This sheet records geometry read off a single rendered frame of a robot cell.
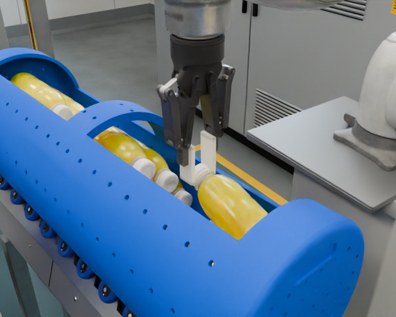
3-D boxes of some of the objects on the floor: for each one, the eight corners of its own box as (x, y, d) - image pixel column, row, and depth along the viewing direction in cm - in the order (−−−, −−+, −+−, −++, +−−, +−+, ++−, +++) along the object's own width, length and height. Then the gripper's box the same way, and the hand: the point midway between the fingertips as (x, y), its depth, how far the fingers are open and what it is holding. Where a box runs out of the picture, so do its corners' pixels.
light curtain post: (82, 246, 230) (7, -174, 141) (88, 252, 226) (16, -176, 137) (70, 251, 227) (-13, -176, 137) (77, 258, 223) (-5, -177, 134)
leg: (48, 351, 179) (14, 226, 146) (55, 361, 176) (22, 236, 143) (34, 361, 176) (-4, 234, 143) (41, 371, 172) (4, 244, 139)
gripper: (222, 14, 70) (219, 150, 83) (130, 37, 61) (143, 185, 73) (259, 25, 65) (249, 166, 78) (166, 51, 56) (172, 207, 68)
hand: (198, 158), depth 74 cm, fingers closed on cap, 4 cm apart
